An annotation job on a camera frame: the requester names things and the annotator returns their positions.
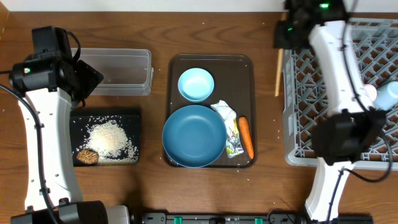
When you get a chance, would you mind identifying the orange carrot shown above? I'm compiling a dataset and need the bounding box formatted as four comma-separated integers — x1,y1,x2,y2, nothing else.
238,116,254,159

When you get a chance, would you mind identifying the dark brown serving tray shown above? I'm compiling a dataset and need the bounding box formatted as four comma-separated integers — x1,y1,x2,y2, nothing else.
165,54,257,169

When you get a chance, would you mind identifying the brown food scrap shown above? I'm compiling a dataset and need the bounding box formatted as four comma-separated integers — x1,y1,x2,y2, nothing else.
76,149,99,165

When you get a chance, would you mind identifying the light blue bowl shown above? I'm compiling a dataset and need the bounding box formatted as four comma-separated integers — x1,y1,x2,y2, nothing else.
177,68,215,103

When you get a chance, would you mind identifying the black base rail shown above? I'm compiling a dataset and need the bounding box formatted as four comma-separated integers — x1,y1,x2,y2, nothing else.
135,210,319,224

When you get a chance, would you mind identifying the grey dishwasher rack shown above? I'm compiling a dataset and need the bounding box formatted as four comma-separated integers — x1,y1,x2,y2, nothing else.
282,18,397,166

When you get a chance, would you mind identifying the wooden chopstick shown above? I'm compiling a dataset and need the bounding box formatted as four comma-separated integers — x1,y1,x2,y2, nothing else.
274,49,284,97

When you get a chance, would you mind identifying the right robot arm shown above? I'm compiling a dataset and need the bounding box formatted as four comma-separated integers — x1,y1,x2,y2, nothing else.
274,21,392,223

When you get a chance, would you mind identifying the light blue cup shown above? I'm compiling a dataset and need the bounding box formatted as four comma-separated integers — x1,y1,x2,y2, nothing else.
374,81,398,111

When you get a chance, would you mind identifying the clear plastic bin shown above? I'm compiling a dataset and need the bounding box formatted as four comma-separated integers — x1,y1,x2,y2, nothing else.
80,48,154,96

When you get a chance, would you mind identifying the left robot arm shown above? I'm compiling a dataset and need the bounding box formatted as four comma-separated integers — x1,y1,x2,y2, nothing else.
7,26,131,223

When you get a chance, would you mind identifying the dark blue plate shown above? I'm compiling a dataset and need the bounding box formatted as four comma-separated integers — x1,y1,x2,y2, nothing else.
162,105,227,168

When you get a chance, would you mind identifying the pile of white rice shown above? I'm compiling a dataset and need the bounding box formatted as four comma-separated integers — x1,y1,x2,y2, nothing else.
74,116,139,164

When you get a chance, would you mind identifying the black waste tray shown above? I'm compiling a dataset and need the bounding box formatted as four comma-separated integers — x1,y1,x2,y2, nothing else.
68,107,141,167

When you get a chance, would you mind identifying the foil wrapper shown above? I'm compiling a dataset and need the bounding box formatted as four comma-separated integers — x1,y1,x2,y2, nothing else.
211,100,244,158

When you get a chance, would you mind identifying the pink cup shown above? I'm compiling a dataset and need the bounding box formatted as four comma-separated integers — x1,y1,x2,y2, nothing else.
364,84,377,101

